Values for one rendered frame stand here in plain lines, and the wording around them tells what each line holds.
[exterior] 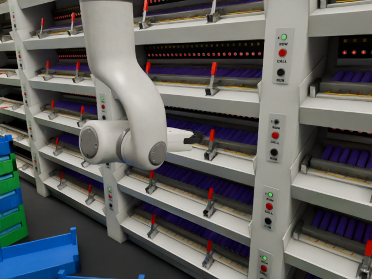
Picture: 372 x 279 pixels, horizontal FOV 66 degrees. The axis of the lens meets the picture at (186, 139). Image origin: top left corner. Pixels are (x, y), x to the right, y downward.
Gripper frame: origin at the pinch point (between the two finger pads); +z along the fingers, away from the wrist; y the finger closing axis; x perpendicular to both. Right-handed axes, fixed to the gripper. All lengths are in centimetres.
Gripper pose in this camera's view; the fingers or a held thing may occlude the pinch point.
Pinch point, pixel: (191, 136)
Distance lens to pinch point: 78.1
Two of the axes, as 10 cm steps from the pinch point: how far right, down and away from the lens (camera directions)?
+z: 6.2, -0.5, 7.8
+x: 1.0, -9.8, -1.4
